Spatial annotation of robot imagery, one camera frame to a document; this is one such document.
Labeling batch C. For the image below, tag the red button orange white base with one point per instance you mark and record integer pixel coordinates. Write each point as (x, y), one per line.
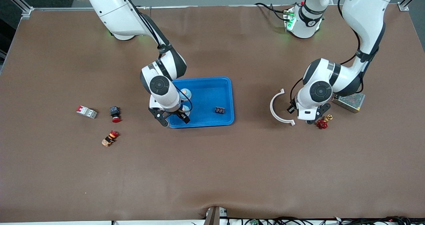
(110, 138)

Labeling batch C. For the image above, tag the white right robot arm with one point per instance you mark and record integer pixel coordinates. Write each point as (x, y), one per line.
(116, 9)

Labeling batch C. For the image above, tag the metal mesh power supply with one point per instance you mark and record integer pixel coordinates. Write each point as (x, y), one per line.
(352, 102)

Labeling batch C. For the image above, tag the blue plastic tray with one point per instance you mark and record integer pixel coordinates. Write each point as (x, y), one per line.
(209, 95)

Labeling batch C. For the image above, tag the red button black base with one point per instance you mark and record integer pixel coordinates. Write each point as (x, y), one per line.
(115, 112)

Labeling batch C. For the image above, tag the red handwheel brass valve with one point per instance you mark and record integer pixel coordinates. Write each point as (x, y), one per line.
(322, 124)

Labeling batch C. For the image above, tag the light blue call bell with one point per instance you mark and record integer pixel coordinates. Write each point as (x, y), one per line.
(187, 109)
(186, 93)

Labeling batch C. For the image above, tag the white circuit breaker red switch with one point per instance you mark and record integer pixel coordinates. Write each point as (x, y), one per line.
(87, 112)

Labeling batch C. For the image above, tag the small black terminal block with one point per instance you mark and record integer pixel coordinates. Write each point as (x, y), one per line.
(219, 110)

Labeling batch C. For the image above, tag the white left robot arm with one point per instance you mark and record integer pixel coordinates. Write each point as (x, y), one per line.
(362, 9)

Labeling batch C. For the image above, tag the white curved plastic clamp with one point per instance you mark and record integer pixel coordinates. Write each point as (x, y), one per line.
(271, 107)

